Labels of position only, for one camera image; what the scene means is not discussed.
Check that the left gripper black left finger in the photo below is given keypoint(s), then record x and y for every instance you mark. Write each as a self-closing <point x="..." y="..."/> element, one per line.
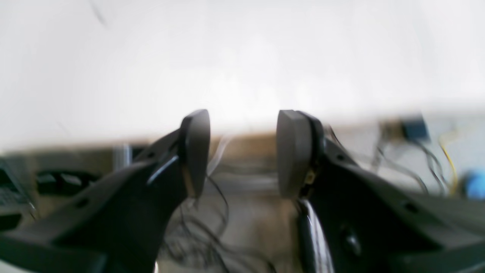
<point x="117" y="225"/>

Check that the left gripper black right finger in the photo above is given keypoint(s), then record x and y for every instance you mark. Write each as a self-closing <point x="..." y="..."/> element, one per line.
<point x="371" y="226"/>

